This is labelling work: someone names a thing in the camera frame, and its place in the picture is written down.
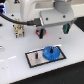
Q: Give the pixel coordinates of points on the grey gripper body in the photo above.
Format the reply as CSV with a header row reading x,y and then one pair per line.
x,y
56,12

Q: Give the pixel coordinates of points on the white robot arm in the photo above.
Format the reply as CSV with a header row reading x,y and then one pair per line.
x,y
30,12

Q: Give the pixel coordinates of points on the beige connector block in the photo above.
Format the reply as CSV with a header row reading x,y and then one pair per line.
x,y
19,30

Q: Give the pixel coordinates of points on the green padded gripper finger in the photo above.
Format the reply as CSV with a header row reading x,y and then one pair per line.
x,y
41,35
66,28

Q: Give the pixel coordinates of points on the large blue gear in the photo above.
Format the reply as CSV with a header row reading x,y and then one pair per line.
x,y
51,53

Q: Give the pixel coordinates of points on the small red gear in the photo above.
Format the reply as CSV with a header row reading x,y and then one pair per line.
x,y
38,32

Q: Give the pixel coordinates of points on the peg base plate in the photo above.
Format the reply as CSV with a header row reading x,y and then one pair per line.
x,y
41,60

